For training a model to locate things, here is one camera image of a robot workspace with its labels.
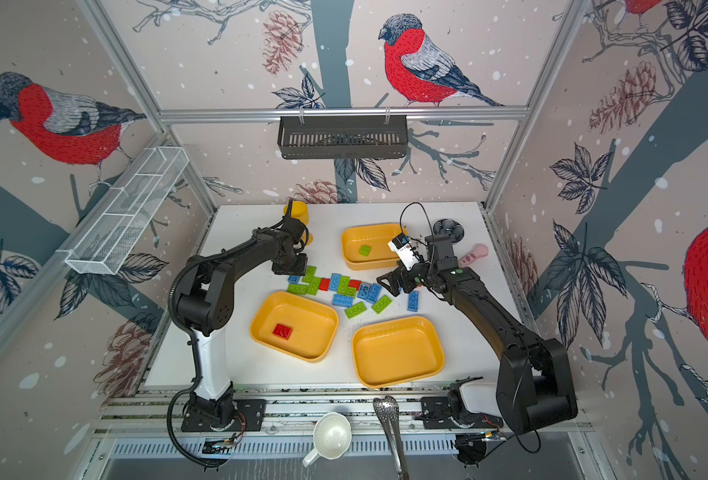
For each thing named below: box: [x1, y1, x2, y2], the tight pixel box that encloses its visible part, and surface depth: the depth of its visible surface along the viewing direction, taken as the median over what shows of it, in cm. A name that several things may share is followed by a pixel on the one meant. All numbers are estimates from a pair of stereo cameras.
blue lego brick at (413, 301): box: [407, 291, 419, 312], surface depth 94 cm
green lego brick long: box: [287, 284, 308, 295], surface depth 100 cm
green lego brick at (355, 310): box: [345, 302, 367, 319], surface depth 94 cm
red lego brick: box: [272, 324, 293, 340], surface depth 89 cm
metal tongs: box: [373, 395, 411, 480], surface depth 70 cm
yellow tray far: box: [341, 223, 404, 271], surface depth 111 cm
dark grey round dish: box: [433, 218, 465, 243], surface depth 111 cm
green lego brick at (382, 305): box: [372, 295, 392, 315], surface depth 95 cm
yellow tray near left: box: [250, 291, 339, 363], surface depth 90 cm
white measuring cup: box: [302, 412, 353, 468], surface depth 71 cm
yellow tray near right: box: [351, 316, 445, 389], surface depth 87 cm
